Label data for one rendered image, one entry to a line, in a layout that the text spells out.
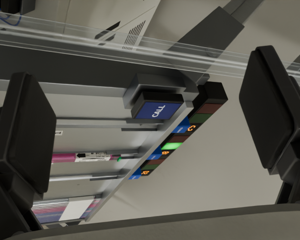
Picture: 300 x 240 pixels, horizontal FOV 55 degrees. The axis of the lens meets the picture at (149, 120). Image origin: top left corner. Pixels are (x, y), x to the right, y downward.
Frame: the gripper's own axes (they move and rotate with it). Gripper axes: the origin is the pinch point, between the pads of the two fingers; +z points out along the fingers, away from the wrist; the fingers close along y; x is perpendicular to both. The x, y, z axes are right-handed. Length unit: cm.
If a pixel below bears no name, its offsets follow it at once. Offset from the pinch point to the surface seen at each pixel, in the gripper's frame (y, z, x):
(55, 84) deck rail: -9.3, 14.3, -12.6
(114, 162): -7.6, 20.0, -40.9
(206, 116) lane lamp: 9.9, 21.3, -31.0
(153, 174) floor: -1, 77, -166
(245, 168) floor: 45, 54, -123
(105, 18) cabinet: -9, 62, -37
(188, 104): 5.5, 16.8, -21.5
